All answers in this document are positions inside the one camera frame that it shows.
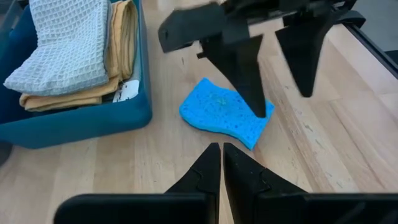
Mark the black aluminium table frame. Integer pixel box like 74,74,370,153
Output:
345,21,398,78

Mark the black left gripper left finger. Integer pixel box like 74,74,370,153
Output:
53,142,222,224

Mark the blue sponge with pale spot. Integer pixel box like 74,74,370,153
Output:
179,77,275,151

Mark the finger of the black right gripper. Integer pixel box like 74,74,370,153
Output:
197,34,267,119
275,14,333,98

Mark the teal plastic bin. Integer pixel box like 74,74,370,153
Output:
0,0,153,149

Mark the white paper tag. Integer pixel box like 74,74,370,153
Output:
112,80,141,103

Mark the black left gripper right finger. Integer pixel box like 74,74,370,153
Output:
223,142,398,224

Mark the yellow towel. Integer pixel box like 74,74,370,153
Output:
19,0,139,113

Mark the grey waffle weave towel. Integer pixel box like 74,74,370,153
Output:
3,0,110,96

